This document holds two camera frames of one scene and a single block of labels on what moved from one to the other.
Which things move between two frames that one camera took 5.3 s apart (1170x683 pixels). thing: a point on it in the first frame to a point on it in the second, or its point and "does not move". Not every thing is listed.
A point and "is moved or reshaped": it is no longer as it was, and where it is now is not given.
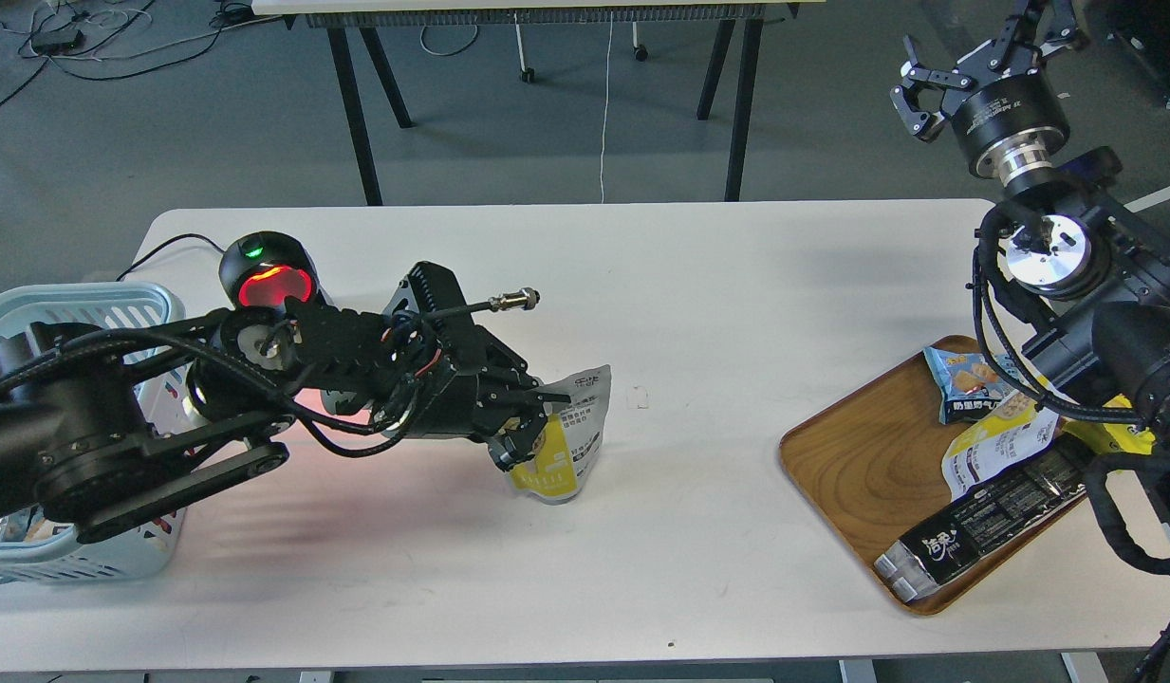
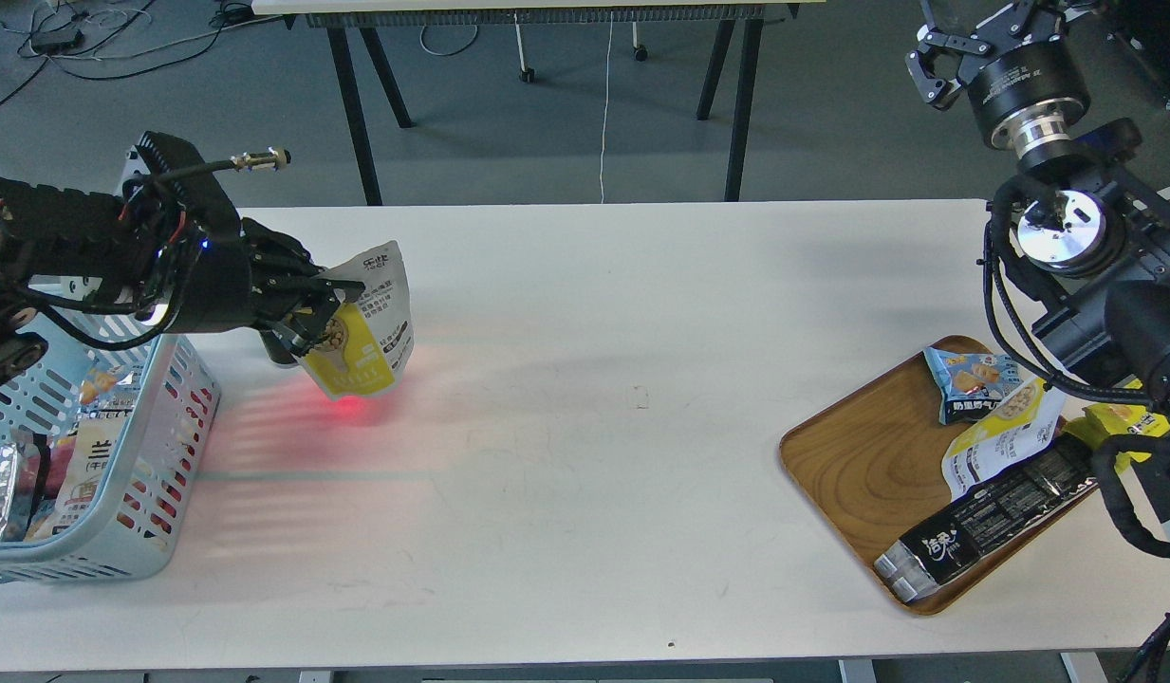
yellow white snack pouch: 566,453 is moved or reshaped
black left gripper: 489,387 to 236,280
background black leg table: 341,17 does not move
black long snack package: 973,522 does not move
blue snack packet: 971,389 does not move
